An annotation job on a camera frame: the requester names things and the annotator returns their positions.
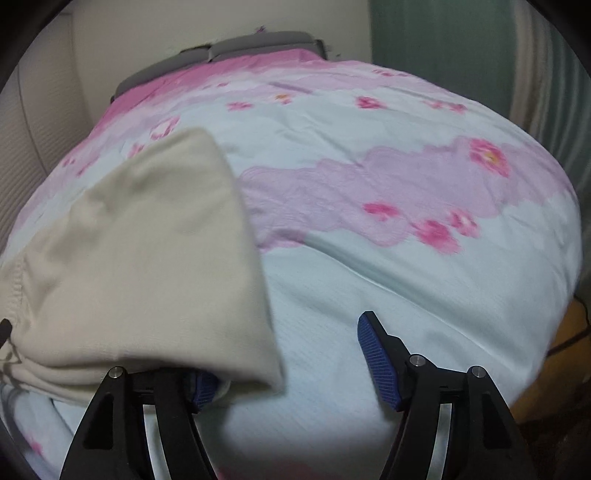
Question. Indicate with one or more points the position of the beige curtain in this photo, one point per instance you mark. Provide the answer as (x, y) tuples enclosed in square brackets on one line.
[(531, 78)]

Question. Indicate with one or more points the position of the green curtain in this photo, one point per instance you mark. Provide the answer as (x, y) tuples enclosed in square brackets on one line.
[(570, 115), (438, 46)]

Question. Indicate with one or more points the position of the white louvered wardrobe door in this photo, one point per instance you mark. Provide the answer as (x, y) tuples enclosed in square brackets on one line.
[(37, 115)]

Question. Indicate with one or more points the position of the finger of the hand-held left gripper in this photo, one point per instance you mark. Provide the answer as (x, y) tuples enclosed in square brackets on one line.
[(4, 331)]

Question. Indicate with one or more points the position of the grey padded headboard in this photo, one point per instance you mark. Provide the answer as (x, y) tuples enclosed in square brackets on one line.
[(258, 44)]

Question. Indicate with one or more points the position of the beige pants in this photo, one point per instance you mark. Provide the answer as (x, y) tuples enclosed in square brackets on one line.
[(138, 267)]

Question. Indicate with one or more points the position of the pink floral blanket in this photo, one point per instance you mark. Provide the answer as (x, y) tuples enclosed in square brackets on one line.
[(369, 295)]

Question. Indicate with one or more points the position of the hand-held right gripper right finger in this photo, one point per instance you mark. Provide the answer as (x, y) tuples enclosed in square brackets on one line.
[(376, 360)]

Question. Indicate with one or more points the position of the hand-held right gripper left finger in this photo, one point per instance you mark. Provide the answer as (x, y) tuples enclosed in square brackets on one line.
[(205, 392)]

